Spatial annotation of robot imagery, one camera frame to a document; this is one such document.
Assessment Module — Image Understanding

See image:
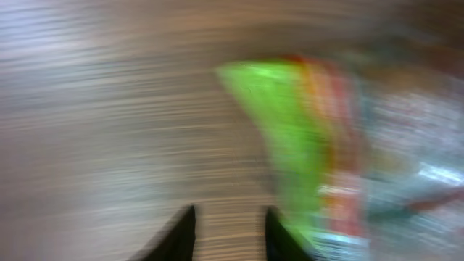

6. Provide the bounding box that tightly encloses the green snack bag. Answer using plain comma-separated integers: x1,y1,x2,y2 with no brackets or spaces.
217,56,463,260

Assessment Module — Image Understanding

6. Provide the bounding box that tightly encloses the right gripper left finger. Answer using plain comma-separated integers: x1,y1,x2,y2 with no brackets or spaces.
128,205,196,261

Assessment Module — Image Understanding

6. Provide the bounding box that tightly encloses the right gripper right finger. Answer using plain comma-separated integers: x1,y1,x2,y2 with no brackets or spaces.
264,207,314,261

